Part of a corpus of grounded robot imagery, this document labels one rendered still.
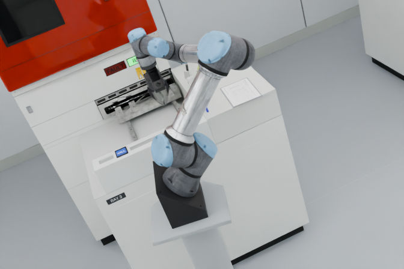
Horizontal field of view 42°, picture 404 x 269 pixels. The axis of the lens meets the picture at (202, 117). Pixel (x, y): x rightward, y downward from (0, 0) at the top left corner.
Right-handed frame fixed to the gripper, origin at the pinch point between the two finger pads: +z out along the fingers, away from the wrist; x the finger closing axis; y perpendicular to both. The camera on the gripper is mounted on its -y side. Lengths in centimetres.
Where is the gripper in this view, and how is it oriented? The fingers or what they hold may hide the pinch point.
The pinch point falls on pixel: (164, 103)
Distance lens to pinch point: 231.9
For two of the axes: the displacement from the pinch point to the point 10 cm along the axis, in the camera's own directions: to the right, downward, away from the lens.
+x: -9.0, 4.1, -1.3
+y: -3.2, -4.4, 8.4
